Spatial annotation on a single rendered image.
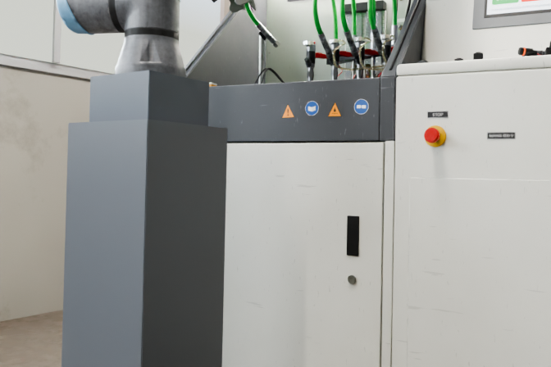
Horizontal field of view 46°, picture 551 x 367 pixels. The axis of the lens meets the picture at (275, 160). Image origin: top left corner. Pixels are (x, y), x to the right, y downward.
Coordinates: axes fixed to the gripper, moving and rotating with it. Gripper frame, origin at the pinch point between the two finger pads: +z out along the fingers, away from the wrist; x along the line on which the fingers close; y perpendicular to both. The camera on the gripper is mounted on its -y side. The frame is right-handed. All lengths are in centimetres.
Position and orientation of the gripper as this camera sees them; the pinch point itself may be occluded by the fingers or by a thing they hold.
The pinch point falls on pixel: (252, 6)
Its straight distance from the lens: 199.7
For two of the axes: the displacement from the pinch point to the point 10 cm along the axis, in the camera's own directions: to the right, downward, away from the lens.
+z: 6.8, 7.2, 1.4
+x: 4.2, -2.3, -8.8
